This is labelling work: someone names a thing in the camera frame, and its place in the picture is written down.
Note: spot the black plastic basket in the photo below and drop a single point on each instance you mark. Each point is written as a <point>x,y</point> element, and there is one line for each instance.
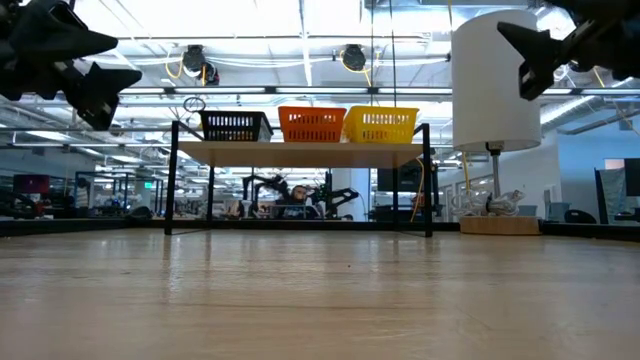
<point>235,125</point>

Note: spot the black background robot arm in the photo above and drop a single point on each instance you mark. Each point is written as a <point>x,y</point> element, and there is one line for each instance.
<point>260,192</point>
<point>335,197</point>

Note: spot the black background monitor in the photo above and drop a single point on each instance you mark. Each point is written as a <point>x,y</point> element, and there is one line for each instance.
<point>400,180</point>

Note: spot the wooden shelf riser black legs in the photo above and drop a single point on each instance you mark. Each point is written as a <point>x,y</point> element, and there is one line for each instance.
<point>300,154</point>

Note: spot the dark background monitor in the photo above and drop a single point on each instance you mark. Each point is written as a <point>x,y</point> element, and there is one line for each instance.
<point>31,184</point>

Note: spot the orange plastic basket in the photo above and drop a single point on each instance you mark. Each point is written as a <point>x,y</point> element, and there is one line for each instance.
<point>310,124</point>

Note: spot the person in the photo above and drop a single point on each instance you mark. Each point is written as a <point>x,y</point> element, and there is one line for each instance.
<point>298,197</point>

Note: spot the black metal table frame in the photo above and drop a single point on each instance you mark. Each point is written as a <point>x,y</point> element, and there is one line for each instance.
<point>75,223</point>

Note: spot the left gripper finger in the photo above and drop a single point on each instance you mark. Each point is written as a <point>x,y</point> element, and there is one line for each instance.
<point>55,35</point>
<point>105,80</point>

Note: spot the yellow plastic basket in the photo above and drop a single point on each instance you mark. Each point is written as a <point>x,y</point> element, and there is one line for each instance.
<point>380,125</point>

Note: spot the grey waste bin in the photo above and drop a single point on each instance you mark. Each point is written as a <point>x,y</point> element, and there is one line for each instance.
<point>558,212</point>

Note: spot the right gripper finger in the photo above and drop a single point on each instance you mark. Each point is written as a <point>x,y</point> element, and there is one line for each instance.
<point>535,42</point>

